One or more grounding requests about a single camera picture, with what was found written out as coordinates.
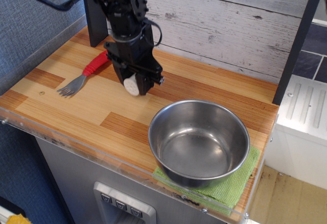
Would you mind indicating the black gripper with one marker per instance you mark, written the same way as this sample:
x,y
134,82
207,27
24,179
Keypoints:
x,y
136,57

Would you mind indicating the white salt shaker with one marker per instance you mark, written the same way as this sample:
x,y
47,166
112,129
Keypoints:
x,y
130,84

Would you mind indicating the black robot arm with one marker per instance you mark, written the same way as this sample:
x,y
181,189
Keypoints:
x,y
126,18

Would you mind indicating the stainless steel bowl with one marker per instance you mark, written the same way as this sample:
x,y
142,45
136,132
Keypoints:
x,y
198,143

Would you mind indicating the grey control panel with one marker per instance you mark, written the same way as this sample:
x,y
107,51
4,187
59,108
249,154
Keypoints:
x,y
118,207

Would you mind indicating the green cloth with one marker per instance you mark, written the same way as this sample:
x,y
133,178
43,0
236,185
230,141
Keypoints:
x,y
222,197

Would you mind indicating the white ribbed appliance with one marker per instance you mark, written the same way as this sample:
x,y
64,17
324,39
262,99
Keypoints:
x,y
297,145

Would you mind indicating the yellow object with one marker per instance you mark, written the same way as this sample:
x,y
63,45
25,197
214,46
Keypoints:
x,y
17,219

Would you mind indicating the red handled fork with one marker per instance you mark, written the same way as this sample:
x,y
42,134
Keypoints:
x,y
75,85

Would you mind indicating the dark right frame post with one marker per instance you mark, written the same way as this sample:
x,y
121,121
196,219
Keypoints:
x,y
302,31

